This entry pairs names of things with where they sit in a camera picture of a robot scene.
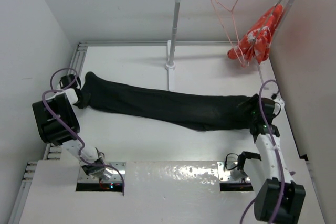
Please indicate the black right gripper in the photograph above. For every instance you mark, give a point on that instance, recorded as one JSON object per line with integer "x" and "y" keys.
{"x": 254, "y": 99}

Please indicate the black trousers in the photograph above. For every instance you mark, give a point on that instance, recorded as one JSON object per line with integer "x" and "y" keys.
{"x": 195, "y": 112}

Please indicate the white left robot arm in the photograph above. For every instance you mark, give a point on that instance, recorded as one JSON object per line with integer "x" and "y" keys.
{"x": 57, "y": 124}

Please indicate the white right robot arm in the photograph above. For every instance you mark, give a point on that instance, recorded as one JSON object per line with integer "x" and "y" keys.
{"x": 279, "y": 199}

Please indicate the red white patterned garment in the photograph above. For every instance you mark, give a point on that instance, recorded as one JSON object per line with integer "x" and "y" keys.
{"x": 244, "y": 46}

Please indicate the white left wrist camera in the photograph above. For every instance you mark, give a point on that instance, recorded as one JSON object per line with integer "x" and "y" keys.
{"x": 59, "y": 88}

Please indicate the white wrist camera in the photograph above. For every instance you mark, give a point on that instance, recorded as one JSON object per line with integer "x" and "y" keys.
{"x": 59, "y": 88}
{"x": 279, "y": 105}

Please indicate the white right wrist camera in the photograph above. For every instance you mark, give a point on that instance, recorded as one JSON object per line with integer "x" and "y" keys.
{"x": 279, "y": 105}

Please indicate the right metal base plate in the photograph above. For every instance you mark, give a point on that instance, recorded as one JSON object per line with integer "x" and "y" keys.
{"x": 230, "y": 174}

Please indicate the metal base plate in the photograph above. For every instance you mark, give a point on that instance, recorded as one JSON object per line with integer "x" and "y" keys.
{"x": 230, "y": 174}
{"x": 108, "y": 174}

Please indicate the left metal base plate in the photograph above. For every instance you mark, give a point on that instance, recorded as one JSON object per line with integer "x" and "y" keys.
{"x": 108, "y": 174}

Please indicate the pink wire hanger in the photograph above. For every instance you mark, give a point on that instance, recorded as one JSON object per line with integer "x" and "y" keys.
{"x": 233, "y": 19}

